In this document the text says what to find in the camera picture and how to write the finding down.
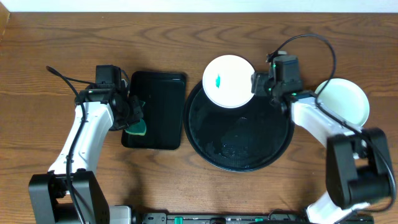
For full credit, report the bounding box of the green scrub sponge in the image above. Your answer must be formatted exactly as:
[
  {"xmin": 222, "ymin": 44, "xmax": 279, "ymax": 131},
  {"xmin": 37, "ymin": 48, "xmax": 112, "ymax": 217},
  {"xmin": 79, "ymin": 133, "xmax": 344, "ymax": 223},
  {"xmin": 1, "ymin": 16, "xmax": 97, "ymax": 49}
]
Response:
[{"xmin": 124, "ymin": 99, "xmax": 147, "ymax": 136}]

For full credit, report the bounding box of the white plate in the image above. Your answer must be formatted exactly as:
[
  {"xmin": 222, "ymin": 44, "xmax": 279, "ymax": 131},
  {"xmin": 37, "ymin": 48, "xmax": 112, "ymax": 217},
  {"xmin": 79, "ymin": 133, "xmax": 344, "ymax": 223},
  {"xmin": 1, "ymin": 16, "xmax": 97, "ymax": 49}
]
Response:
[{"xmin": 202, "ymin": 55, "xmax": 254, "ymax": 109}]

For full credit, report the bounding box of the pale green plate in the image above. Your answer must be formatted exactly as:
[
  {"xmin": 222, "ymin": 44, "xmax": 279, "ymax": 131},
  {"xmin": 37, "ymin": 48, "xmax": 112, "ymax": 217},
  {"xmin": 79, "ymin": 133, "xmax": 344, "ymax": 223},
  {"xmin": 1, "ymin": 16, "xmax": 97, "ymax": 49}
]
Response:
[{"xmin": 319, "ymin": 78, "xmax": 370, "ymax": 126}]

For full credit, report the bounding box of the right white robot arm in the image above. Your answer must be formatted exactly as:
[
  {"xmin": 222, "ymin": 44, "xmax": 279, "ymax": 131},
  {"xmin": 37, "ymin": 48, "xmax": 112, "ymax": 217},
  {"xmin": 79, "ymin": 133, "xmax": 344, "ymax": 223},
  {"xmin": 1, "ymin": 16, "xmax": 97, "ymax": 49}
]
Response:
[{"xmin": 251, "ymin": 72, "xmax": 397, "ymax": 223}]

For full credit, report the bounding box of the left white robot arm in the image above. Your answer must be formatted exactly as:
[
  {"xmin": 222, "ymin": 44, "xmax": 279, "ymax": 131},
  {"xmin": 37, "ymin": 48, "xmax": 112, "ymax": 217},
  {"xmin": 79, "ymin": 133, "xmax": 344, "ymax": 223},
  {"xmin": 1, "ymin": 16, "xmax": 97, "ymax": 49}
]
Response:
[{"xmin": 29, "ymin": 89, "xmax": 143, "ymax": 223}]

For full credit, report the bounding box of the black rectangular tray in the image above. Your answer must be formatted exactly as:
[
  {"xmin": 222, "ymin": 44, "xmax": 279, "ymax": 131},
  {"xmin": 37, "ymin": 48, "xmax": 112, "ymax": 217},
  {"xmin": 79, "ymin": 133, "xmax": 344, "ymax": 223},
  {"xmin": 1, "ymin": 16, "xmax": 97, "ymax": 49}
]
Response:
[{"xmin": 121, "ymin": 71, "xmax": 187, "ymax": 150}]

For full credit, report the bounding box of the black round tray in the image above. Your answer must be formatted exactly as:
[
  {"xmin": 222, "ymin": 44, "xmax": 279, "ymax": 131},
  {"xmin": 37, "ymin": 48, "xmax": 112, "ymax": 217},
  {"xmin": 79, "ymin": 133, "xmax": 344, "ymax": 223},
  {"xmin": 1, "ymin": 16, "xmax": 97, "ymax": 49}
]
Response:
[{"xmin": 183, "ymin": 82, "xmax": 295, "ymax": 172}]

